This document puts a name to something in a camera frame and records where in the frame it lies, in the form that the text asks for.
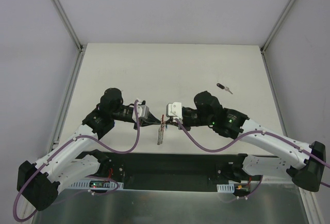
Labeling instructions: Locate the red handled keyring organizer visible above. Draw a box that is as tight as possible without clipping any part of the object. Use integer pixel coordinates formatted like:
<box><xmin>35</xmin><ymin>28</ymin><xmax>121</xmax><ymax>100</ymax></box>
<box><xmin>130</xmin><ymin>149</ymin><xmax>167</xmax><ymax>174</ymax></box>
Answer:
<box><xmin>157</xmin><ymin>115</ymin><xmax>166</xmax><ymax>146</ymax></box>

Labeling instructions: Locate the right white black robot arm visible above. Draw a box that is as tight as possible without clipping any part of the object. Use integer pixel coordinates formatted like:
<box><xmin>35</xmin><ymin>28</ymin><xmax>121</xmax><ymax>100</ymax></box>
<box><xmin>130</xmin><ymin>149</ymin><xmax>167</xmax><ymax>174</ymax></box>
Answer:
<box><xmin>166</xmin><ymin>91</ymin><xmax>329</xmax><ymax>192</ymax></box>

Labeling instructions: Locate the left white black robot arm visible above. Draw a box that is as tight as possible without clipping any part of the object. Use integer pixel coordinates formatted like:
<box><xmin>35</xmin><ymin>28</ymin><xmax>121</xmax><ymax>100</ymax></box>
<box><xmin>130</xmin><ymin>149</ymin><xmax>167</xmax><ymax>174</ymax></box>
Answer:
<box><xmin>17</xmin><ymin>88</ymin><xmax>160</xmax><ymax>211</ymax></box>

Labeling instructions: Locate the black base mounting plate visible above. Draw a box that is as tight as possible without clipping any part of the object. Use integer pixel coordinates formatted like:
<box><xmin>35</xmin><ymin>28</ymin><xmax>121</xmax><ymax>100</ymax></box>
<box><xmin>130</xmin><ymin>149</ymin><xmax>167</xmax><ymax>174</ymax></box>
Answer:
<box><xmin>72</xmin><ymin>151</ymin><xmax>261</xmax><ymax>191</ymax></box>

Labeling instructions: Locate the black tag key right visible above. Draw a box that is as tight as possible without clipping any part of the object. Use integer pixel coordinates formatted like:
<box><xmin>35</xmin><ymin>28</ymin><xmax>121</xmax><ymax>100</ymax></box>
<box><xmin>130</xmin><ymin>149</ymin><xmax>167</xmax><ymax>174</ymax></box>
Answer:
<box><xmin>216</xmin><ymin>83</ymin><xmax>233</xmax><ymax>94</ymax></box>

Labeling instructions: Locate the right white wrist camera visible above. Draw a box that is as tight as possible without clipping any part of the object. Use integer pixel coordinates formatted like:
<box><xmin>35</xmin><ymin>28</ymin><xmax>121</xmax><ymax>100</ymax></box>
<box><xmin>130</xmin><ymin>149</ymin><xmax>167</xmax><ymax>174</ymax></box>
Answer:
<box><xmin>166</xmin><ymin>102</ymin><xmax>183</xmax><ymax>120</ymax></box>

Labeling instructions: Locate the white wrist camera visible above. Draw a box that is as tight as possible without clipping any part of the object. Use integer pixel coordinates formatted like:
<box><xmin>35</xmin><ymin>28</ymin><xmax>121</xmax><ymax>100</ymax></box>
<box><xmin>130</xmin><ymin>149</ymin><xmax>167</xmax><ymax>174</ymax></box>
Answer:
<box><xmin>132</xmin><ymin>99</ymin><xmax>150</xmax><ymax>122</ymax></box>
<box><xmin>166</xmin><ymin>102</ymin><xmax>183</xmax><ymax>120</ymax></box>

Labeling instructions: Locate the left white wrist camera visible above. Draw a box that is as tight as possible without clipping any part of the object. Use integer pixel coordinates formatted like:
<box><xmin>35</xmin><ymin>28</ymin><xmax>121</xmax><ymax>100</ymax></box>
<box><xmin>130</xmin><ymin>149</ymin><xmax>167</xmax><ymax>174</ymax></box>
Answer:
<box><xmin>132</xmin><ymin>99</ymin><xmax>150</xmax><ymax>122</ymax></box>

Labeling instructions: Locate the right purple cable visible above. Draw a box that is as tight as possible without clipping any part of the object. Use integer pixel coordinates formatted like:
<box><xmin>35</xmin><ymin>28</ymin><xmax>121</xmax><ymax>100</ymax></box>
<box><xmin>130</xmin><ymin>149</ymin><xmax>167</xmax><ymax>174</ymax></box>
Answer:
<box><xmin>176</xmin><ymin>120</ymin><xmax>330</xmax><ymax>204</ymax></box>

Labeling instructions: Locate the right white cable duct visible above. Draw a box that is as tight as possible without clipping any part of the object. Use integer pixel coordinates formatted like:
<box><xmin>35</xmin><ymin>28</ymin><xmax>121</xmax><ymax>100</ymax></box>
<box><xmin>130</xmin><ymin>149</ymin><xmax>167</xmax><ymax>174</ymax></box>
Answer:
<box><xmin>217</xmin><ymin>183</ymin><xmax>235</xmax><ymax>194</ymax></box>

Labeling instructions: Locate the white cable duct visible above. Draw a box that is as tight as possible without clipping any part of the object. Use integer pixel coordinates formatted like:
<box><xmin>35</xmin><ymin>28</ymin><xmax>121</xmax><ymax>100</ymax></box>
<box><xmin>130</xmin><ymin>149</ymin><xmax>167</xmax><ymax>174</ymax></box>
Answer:
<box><xmin>67</xmin><ymin>179</ymin><xmax>123</xmax><ymax>190</ymax></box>
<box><xmin>217</xmin><ymin>183</ymin><xmax>235</xmax><ymax>194</ymax></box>

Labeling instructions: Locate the left white cable duct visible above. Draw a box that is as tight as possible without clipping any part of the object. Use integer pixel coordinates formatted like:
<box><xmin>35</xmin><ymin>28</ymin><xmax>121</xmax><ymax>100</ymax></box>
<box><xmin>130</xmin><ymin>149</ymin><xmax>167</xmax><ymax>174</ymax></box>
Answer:
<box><xmin>67</xmin><ymin>179</ymin><xmax>123</xmax><ymax>190</ymax></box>

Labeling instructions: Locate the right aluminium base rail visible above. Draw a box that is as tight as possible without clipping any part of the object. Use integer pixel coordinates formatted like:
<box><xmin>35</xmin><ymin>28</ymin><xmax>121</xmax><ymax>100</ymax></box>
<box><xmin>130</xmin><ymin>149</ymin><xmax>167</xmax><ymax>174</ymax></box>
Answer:
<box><xmin>262</xmin><ymin>175</ymin><xmax>293</xmax><ymax>184</ymax></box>

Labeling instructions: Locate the left aluminium frame post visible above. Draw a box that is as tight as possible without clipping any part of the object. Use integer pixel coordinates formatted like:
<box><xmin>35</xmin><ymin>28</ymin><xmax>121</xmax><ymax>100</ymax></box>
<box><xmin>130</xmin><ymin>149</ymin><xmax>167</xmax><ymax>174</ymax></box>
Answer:
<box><xmin>51</xmin><ymin>0</ymin><xmax>84</xmax><ymax>52</ymax></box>

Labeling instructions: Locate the aluminium frame post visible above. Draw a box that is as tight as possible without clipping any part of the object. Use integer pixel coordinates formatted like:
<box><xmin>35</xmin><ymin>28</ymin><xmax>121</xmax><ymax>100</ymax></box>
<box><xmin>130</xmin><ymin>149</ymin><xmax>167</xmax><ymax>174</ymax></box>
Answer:
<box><xmin>51</xmin><ymin>0</ymin><xmax>84</xmax><ymax>52</ymax></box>
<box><xmin>260</xmin><ymin>0</ymin><xmax>298</xmax><ymax>55</ymax></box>

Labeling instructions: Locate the right aluminium frame post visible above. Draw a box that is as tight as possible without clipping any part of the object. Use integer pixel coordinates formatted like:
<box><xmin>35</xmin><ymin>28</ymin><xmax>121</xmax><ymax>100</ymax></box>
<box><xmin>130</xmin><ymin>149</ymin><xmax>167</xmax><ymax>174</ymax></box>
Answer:
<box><xmin>260</xmin><ymin>0</ymin><xmax>298</xmax><ymax>55</ymax></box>

